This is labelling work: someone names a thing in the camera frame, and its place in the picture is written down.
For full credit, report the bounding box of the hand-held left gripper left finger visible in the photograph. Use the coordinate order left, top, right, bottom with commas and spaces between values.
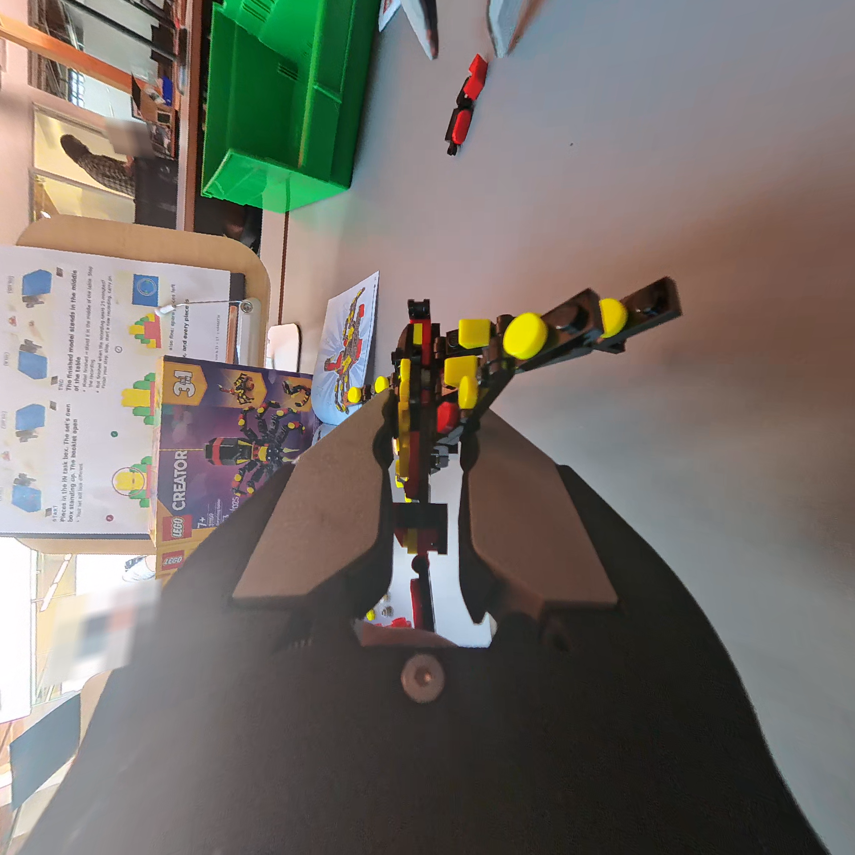
230, 391, 396, 625

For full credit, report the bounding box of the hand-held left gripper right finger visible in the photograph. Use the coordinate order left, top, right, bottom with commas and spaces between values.
457, 407, 621, 625

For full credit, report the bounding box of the wooden clipboard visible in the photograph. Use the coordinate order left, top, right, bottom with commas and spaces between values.
16, 214, 271, 375

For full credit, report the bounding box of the white printed instruction sheet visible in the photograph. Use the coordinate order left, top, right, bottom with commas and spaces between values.
0, 244, 231, 538

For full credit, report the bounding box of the purple lego set box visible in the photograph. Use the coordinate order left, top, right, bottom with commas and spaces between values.
148, 354, 315, 582

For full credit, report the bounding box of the red black lego leg piece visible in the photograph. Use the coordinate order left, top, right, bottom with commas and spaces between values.
444, 53, 490, 158

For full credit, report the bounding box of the black red yellow lego spider model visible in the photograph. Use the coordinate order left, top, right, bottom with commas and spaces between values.
347, 277, 682, 632

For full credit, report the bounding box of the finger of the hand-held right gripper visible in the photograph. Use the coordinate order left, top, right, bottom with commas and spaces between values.
401, 0, 442, 61
486, 0, 542, 60

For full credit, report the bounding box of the lego instruction booklet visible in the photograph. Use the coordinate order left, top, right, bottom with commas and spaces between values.
313, 270, 382, 426

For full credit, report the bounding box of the green plastic bin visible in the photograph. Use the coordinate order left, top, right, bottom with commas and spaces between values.
200, 0, 382, 215

